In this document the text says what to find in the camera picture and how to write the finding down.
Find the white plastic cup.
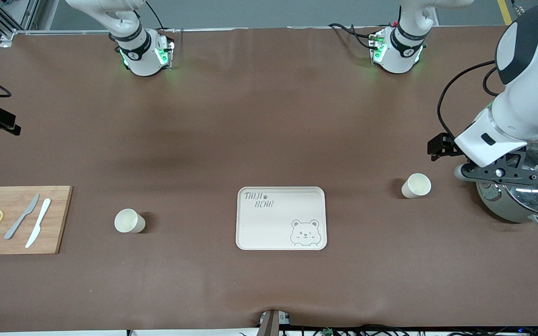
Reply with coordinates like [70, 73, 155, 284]
[401, 173, 432, 199]
[114, 208, 147, 234]

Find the grey plastic knife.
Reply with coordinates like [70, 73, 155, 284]
[4, 193, 40, 240]

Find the white plastic knife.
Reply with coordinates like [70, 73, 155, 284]
[25, 198, 52, 249]

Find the bamboo cutting board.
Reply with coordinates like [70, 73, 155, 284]
[0, 186, 73, 255]

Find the white bear print tray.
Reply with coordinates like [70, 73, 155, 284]
[236, 186, 327, 251]

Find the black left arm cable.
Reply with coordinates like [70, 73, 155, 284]
[437, 60, 503, 141]

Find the aluminium frame profile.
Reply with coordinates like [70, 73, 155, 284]
[0, 0, 42, 47]

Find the black base cable bundle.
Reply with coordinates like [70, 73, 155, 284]
[328, 22, 380, 50]

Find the metal clamp bracket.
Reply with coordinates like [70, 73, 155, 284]
[257, 309, 291, 336]

